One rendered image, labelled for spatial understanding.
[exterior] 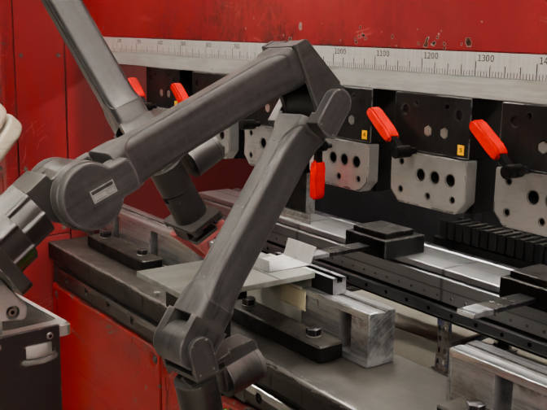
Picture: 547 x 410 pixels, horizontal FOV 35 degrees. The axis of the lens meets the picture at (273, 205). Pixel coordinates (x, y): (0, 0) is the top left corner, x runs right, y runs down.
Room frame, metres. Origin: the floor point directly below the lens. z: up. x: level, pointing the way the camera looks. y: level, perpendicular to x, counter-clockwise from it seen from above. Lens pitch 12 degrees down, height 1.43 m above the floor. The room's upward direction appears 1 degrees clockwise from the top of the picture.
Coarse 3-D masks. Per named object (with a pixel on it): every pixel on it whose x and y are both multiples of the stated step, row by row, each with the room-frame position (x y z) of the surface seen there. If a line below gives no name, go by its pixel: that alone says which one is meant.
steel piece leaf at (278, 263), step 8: (272, 256) 1.57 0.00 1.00; (280, 256) 1.57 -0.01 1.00; (288, 256) 1.57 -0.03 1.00; (256, 264) 1.50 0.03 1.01; (264, 264) 1.48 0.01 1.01; (272, 264) 1.52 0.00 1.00; (280, 264) 1.52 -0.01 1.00; (288, 264) 1.52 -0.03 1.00; (296, 264) 1.52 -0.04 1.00; (304, 264) 1.52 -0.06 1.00; (272, 272) 1.47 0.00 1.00
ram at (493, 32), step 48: (96, 0) 2.15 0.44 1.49; (144, 0) 1.95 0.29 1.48; (192, 0) 1.78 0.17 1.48; (240, 0) 1.64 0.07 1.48; (288, 0) 1.51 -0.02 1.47; (336, 0) 1.41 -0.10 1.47; (384, 0) 1.32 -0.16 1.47; (432, 0) 1.24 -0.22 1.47; (480, 0) 1.17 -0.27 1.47; (528, 0) 1.11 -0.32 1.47; (432, 48) 1.24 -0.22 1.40; (480, 48) 1.17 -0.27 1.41; (528, 48) 1.10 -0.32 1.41; (480, 96) 1.16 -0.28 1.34; (528, 96) 1.10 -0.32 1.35
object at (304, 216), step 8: (304, 176) 1.52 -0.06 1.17; (304, 184) 1.52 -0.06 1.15; (296, 192) 1.54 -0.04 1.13; (304, 192) 1.52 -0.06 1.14; (288, 200) 1.56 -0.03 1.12; (296, 200) 1.54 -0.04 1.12; (304, 200) 1.52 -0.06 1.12; (312, 200) 1.52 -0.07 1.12; (288, 208) 1.56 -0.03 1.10; (296, 208) 1.53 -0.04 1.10; (304, 208) 1.52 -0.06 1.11; (312, 208) 1.52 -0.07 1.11; (288, 216) 1.57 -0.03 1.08; (296, 216) 1.55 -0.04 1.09; (304, 216) 1.53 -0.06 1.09
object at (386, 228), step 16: (368, 224) 1.72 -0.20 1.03; (384, 224) 1.72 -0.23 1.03; (352, 240) 1.70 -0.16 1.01; (368, 240) 1.66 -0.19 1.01; (384, 240) 1.63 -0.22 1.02; (400, 240) 1.65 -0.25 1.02; (416, 240) 1.67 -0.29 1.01; (320, 256) 1.58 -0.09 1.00; (384, 256) 1.62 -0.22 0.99; (400, 256) 1.65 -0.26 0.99
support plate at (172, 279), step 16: (144, 272) 1.46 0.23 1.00; (160, 272) 1.46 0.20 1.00; (176, 272) 1.46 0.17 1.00; (192, 272) 1.47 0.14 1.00; (256, 272) 1.47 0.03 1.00; (288, 272) 1.48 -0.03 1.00; (304, 272) 1.48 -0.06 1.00; (160, 288) 1.39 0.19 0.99; (176, 288) 1.37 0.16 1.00; (256, 288) 1.40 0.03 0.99
